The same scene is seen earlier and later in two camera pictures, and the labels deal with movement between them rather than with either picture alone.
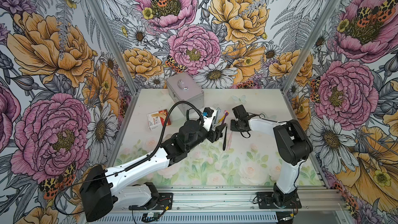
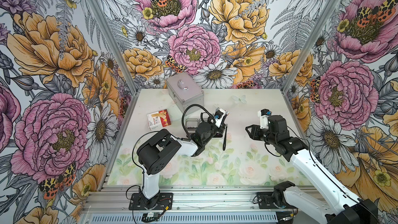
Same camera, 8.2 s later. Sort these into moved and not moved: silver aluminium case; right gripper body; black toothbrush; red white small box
Moved: right gripper body
Not moved: red white small box; black toothbrush; silver aluminium case
